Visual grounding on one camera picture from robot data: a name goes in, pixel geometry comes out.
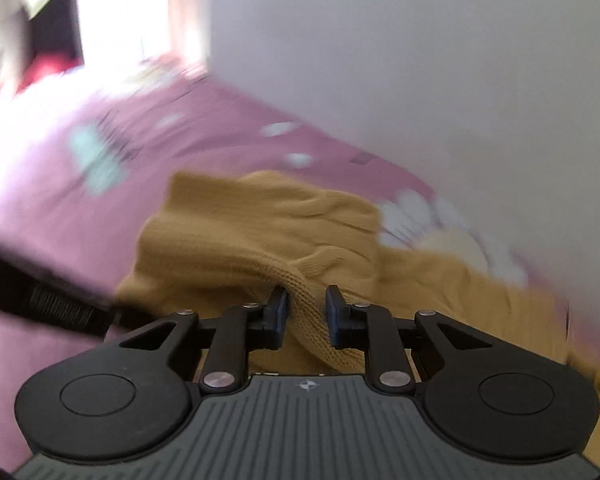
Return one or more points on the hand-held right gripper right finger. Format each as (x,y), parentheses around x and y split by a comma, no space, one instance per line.
(336,317)

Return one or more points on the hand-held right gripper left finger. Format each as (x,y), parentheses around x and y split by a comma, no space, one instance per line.
(279,317)

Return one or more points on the bright window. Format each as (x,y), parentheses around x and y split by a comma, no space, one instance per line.
(150,10)

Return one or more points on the pink floral bed sheet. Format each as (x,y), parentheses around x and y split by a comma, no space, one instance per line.
(105,160)

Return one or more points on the dark furniture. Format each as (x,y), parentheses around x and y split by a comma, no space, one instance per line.
(20,15)

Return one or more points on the red cloth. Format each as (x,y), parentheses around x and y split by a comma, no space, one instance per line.
(47,72)

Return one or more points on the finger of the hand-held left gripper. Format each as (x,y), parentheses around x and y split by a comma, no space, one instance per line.
(130,316)

